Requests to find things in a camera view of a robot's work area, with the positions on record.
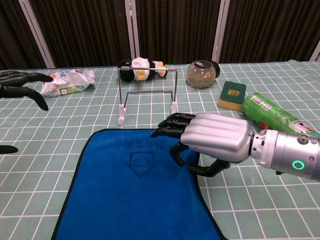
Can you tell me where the white crumpled snack bag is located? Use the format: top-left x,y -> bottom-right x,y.
39,69 -> 97,99

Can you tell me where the green and yellow sponge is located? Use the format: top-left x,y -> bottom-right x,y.
216,80 -> 247,111

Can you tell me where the black white penguin plush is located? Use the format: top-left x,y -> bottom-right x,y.
117,57 -> 168,83

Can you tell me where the green grid tablecloth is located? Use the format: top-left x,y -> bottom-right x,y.
0,59 -> 320,240

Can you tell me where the green cylindrical chip can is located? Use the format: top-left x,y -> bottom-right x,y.
240,92 -> 320,140

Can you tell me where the white partition frame post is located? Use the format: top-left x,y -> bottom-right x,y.
18,0 -> 56,69
211,0 -> 231,64
124,0 -> 141,60
309,41 -> 320,61

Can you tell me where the metal wire rack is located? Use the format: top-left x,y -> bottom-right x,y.
117,66 -> 179,126

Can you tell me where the round glass jar black lid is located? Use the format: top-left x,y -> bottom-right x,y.
186,59 -> 221,89

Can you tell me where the black and silver left hand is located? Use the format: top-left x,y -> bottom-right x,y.
0,70 -> 54,155

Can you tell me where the blue towel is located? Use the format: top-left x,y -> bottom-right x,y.
51,128 -> 227,240

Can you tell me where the black and silver right hand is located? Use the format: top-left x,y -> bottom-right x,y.
149,112 -> 256,178

